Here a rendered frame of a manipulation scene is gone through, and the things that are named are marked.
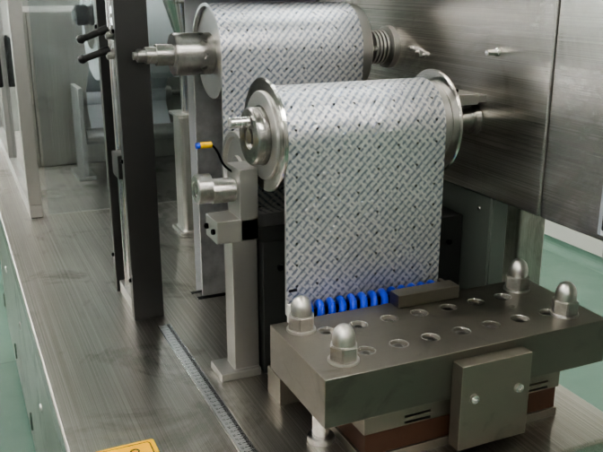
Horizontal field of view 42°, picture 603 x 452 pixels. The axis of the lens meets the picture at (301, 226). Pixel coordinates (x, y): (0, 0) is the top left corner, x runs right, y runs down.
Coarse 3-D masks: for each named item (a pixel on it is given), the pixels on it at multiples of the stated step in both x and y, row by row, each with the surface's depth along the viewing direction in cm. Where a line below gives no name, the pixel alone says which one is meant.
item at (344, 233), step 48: (288, 192) 99; (336, 192) 102; (384, 192) 105; (432, 192) 108; (288, 240) 101; (336, 240) 104; (384, 240) 107; (432, 240) 110; (288, 288) 103; (336, 288) 106; (384, 288) 109
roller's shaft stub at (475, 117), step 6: (462, 108) 114; (468, 108) 114; (474, 108) 113; (462, 114) 112; (468, 114) 113; (474, 114) 113; (480, 114) 113; (468, 120) 113; (474, 120) 113; (480, 120) 113; (468, 126) 113; (474, 126) 113; (480, 126) 113; (468, 132) 114; (474, 132) 114
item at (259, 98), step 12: (252, 96) 103; (264, 96) 99; (444, 96) 107; (264, 108) 99; (444, 108) 106; (276, 120) 97; (276, 132) 97; (276, 144) 97; (276, 156) 98; (264, 168) 102; (276, 168) 99
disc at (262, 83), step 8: (256, 80) 102; (264, 80) 99; (256, 88) 102; (264, 88) 100; (272, 88) 97; (248, 96) 105; (272, 96) 97; (280, 104) 96; (280, 112) 96; (280, 120) 96; (280, 128) 96; (280, 136) 97; (280, 144) 97; (288, 144) 96; (280, 152) 97; (288, 152) 96; (280, 160) 98; (280, 168) 98; (280, 176) 98; (264, 184) 104; (272, 184) 101; (280, 184) 99
